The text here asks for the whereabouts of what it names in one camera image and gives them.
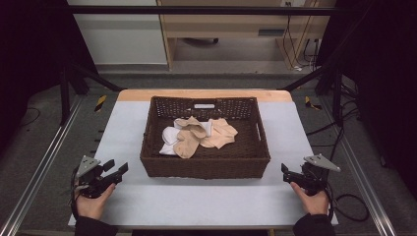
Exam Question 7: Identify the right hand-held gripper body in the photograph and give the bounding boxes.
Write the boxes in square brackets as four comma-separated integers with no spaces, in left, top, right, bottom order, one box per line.
[294,153,342,197]

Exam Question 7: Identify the yellow black tape strip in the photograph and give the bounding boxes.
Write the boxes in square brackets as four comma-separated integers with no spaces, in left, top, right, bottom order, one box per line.
[93,94,108,113]
[304,95,324,112]

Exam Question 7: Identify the black frame strut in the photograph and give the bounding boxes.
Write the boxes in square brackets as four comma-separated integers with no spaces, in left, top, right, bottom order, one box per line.
[58,61,125,127]
[277,63,344,128]

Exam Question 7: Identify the light grey table mat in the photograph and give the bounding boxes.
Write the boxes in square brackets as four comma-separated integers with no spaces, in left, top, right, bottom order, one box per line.
[67,100,339,229]

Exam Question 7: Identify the person's right hand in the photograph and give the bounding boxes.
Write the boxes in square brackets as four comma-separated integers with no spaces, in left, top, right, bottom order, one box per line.
[290,181,330,216]

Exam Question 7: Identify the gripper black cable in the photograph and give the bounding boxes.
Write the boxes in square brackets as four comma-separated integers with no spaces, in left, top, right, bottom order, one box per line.
[69,166,83,221]
[324,181,370,223]

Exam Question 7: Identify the person's left hand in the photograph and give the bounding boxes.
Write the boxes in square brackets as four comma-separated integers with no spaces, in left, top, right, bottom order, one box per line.
[75,183,117,221]

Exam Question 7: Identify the beige sock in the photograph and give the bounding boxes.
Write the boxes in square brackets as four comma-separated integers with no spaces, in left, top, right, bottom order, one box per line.
[199,117,239,150]
[172,115,209,160]

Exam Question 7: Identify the black curtain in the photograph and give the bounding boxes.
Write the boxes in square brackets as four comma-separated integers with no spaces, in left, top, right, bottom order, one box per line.
[315,0,417,200]
[0,0,100,155]

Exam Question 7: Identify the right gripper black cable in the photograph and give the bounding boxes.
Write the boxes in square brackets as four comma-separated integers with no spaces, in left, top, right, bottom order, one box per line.
[324,181,370,223]

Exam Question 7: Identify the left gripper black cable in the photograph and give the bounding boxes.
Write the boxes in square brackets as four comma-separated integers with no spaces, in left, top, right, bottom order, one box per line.
[69,166,83,221]

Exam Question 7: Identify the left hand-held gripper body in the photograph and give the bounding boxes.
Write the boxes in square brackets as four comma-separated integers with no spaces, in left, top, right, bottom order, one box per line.
[74,155,124,200]

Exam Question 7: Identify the black floor cables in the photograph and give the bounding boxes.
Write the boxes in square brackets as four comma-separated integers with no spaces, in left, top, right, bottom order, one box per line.
[305,83,362,163]

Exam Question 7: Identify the aluminium rail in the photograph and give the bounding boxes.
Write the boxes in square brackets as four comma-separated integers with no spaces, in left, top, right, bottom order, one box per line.
[0,95,85,236]
[318,97,398,236]

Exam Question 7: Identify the black frame crossbar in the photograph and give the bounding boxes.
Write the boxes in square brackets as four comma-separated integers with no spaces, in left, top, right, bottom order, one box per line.
[64,4,339,17]

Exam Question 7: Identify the thin black floor cable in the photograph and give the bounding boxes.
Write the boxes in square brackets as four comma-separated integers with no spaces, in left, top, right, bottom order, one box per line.
[19,107,42,128]

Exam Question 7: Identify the wooden table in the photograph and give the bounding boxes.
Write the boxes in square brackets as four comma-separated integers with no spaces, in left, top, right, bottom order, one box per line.
[116,88,293,103]

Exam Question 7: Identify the brown woven basket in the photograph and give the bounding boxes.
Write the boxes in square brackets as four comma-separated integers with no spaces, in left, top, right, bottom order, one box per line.
[140,95,271,180]

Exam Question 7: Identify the wooden desk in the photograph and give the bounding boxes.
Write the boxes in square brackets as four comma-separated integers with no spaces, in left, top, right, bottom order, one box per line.
[155,0,337,72]

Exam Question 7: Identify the white cabinet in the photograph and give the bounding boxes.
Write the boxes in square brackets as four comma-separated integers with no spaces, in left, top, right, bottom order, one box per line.
[66,0,168,66]

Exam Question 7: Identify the black desk cables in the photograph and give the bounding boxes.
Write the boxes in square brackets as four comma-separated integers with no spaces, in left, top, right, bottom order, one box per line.
[281,1,322,72]

